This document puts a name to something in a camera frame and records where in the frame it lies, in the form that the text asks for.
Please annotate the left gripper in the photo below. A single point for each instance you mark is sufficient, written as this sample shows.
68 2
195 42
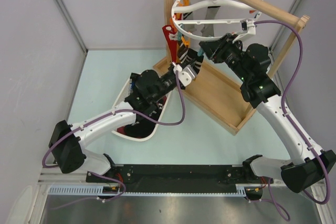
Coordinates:
190 64

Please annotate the black sock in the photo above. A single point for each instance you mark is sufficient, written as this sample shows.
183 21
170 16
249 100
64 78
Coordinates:
190 57

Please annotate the white laundry basket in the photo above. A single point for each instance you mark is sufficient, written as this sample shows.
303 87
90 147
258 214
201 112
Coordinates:
152 127

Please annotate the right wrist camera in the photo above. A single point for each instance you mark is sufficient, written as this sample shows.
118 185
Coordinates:
248 30

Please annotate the white round clip hanger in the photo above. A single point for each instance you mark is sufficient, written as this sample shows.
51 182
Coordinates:
207 20

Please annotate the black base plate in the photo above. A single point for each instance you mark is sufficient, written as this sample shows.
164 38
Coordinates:
184 179

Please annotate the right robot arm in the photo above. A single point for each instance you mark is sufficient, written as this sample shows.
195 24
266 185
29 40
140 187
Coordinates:
308 162

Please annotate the wooden hanger stand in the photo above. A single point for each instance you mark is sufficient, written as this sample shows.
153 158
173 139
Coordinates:
215 92

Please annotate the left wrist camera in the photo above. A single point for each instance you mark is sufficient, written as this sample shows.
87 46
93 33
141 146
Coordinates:
185 75

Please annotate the red patterned sock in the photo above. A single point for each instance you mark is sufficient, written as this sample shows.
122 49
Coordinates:
170 35

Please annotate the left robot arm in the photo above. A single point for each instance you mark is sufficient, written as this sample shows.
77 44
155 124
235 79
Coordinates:
69 142

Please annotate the teal clip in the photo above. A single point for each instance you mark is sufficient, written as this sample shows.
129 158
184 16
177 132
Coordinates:
200 52

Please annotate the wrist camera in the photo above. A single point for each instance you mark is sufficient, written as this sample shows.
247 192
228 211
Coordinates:
185 75
248 30

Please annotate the white cable duct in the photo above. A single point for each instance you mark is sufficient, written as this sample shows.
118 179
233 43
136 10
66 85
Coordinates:
112 190

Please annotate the pile of dark socks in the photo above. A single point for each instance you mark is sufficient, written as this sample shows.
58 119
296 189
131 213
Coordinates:
144 127

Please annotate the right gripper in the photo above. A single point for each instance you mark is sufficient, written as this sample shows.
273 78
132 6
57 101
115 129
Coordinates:
215 50

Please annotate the yellow clip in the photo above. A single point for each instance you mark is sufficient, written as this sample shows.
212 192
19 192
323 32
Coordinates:
186 42

